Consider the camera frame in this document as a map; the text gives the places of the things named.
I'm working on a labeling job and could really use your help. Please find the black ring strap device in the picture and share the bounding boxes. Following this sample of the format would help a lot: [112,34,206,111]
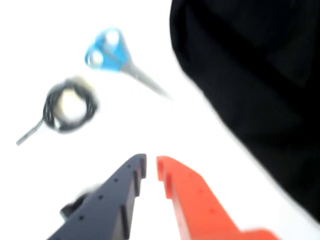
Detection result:
[59,191,88,222]

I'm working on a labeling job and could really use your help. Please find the blue handled scissors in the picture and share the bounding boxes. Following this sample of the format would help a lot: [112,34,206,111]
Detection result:
[84,27,174,101]

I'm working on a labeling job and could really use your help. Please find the coiled black usb cable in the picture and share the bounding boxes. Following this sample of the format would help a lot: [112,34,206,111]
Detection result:
[15,75,100,146]

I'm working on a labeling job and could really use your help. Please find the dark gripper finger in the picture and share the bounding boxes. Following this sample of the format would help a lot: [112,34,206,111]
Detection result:
[46,153,148,240]

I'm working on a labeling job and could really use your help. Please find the black fabric bag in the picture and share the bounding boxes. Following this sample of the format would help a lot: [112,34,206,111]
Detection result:
[169,0,320,225]

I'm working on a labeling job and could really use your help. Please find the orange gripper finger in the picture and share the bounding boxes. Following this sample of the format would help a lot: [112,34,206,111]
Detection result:
[156,155,281,240]

